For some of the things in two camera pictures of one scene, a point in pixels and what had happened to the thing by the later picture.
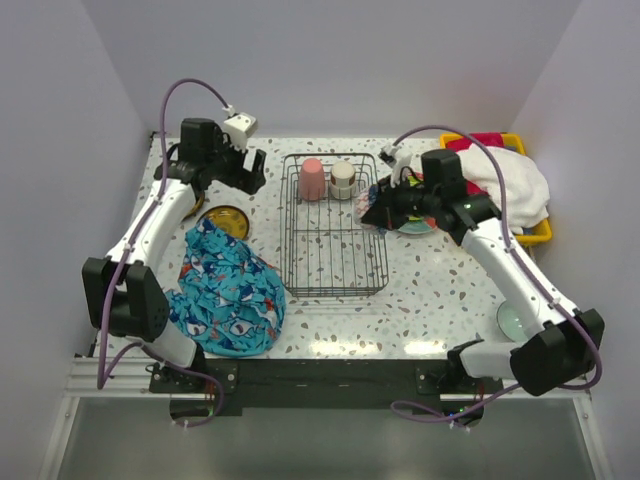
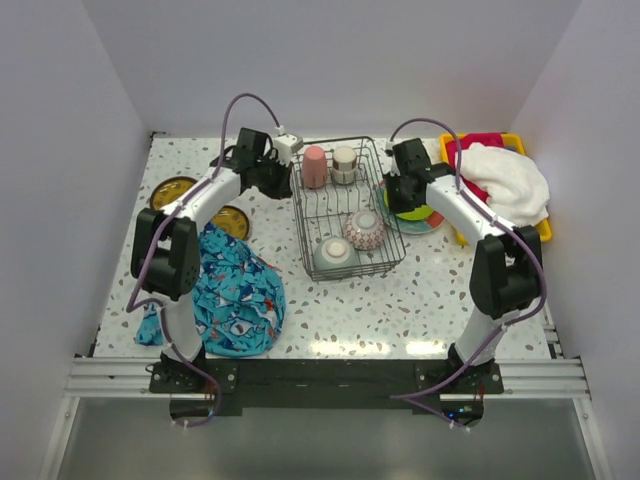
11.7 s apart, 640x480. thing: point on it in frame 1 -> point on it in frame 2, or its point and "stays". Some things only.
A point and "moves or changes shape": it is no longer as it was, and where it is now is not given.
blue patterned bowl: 365,198 -> 364,230
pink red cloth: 494,140 stays
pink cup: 312,185 moves or changes shape
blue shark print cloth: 231,299 stays
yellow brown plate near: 230,219 stays
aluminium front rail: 129,377 stays
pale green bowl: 510,322 -> 335,254
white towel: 526,187 stays
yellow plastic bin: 540,233 stays
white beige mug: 343,184 -> 344,165
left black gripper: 247,181 -> 284,188
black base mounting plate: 273,387 stays
